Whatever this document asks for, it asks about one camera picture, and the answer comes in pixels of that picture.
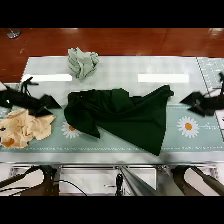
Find pale green garment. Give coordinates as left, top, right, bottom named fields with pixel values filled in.
left=67, top=46, right=100, bottom=81

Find silver frame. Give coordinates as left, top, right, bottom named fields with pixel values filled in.
left=0, top=161, right=224, bottom=197

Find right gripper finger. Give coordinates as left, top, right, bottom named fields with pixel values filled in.
left=187, top=105, right=208, bottom=118
left=179, top=91, right=203, bottom=106

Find dark green garment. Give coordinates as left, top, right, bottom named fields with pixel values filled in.
left=63, top=84, right=175, bottom=157

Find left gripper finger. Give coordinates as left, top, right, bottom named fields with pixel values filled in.
left=39, top=94, right=63, bottom=110
left=31, top=106, right=54, bottom=118

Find black cable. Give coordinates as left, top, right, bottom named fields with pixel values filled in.
left=53, top=179, right=89, bottom=197

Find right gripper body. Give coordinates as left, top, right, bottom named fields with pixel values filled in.
left=197, top=94, right=218, bottom=116

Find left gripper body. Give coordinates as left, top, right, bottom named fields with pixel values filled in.
left=21, top=95, right=46, bottom=114

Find beige garment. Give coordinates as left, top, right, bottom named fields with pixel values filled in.
left=0, top=108, right=57, bottom=150

